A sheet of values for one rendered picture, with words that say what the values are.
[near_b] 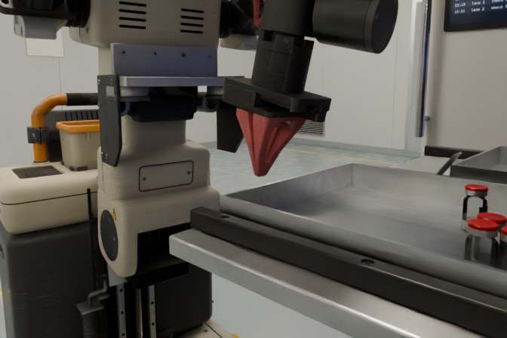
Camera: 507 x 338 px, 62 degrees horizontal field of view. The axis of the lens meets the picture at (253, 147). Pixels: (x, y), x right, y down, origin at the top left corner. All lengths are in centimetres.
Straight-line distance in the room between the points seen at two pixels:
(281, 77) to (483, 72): 91
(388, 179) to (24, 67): 504
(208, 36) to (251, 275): 65
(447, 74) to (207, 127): 572
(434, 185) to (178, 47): 53
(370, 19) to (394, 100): 601
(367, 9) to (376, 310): 24
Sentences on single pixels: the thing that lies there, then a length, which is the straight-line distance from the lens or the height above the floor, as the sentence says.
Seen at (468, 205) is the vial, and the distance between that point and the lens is 48.
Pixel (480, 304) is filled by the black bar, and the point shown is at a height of 90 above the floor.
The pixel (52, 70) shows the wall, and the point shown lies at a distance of 554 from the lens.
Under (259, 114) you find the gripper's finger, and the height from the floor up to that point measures 100.
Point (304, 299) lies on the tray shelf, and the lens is 33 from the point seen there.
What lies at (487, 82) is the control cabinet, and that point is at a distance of 128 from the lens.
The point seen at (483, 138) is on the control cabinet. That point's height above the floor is 88.
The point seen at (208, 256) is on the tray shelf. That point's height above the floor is 88.
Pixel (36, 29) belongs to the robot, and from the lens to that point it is 81.
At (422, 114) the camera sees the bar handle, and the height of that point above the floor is 94.
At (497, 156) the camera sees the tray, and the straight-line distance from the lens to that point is 90.
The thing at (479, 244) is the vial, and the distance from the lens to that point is 36.
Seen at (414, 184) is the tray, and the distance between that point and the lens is 60.
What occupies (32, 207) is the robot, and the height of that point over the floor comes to 75.
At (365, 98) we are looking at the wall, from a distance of 659.
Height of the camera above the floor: 103
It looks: 9 degrees down
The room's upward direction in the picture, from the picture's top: straight up
